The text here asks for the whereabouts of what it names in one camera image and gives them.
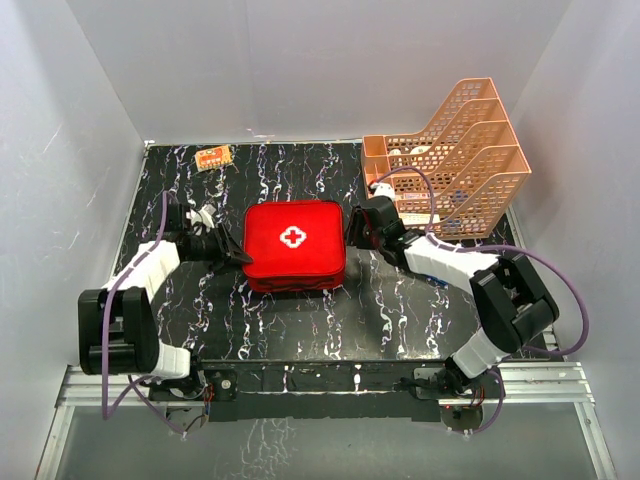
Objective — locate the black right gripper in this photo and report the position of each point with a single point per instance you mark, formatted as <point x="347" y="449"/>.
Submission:
<point x="356" y="222"/>

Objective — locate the blue stapler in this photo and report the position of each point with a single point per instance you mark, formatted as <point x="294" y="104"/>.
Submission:
<point x="439" y="282"/>

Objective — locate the orange mesh file organizer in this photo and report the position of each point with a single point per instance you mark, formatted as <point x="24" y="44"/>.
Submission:
<point x="460" y="172"/>

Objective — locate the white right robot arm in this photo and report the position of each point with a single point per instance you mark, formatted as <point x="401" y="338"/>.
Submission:
<point x="512" y="302"/>

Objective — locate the orange snack packet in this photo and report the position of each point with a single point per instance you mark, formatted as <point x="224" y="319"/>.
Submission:
<point x="213" y="158"/>

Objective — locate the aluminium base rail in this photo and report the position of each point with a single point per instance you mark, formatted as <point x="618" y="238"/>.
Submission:
<point x="545" y="428"/>

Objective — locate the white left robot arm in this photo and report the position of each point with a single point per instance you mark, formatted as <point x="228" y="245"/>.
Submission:
<point x="118" y="331"/>

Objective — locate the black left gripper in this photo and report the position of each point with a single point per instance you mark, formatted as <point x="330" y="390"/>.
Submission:
<point x="223" y="242"/>

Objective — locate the red black medicine case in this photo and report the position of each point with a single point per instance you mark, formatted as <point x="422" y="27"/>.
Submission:
<point x="294" y="246"/>

